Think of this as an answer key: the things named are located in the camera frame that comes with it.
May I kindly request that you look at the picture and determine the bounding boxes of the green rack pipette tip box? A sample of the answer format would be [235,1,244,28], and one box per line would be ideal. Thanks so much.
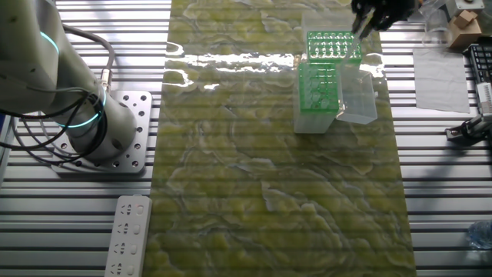
[294,60,380,135]
[301,9,364,65]

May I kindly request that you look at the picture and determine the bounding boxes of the white vented device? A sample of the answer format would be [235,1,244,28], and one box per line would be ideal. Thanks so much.
[476,82,492,116]

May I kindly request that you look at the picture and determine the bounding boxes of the small cardboard cube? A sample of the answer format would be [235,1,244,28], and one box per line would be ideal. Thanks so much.
[453,9,478,28]

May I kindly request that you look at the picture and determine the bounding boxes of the brown cardboard carton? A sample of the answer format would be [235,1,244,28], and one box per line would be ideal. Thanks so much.
[447,18,484,50]

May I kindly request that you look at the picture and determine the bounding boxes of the black tool at right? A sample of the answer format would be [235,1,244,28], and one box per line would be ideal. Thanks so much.
[444,113,492,147]

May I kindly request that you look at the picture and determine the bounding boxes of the black cable at arm base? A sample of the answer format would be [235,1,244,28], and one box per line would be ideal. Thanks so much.
[0,82,111,165]

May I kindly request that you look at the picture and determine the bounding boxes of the clear plastic cup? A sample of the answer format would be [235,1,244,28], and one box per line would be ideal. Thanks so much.
[421,7,454,48]

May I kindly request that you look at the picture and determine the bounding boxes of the grey cable with metal plug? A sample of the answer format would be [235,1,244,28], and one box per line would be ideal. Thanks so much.
[61,23,116,95]

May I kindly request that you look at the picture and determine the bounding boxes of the grey metal box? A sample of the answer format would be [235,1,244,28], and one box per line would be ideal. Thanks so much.
[455,0,486,11]

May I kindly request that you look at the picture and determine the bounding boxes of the clear water bottle blue cap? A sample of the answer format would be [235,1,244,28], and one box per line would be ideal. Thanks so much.
[467,219,492,251]

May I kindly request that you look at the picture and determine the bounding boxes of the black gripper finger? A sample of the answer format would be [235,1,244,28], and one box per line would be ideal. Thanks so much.
[359,15,390,40]
[351,9,368,35]

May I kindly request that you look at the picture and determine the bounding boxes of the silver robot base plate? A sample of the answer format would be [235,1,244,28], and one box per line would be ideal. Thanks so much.
[52,90,154,175]

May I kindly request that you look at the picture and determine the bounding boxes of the green marble pattern mat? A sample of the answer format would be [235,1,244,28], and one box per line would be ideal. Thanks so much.
[142,0,418,277]

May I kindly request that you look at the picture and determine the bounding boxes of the white power strip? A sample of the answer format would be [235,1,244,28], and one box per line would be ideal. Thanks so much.
[104,194,154,277]

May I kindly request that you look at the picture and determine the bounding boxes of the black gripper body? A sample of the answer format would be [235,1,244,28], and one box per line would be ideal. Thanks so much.
[351,0,419,25]

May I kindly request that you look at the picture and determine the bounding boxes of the black keyboard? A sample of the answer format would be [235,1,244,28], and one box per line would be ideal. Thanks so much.
[467,42,492,84]

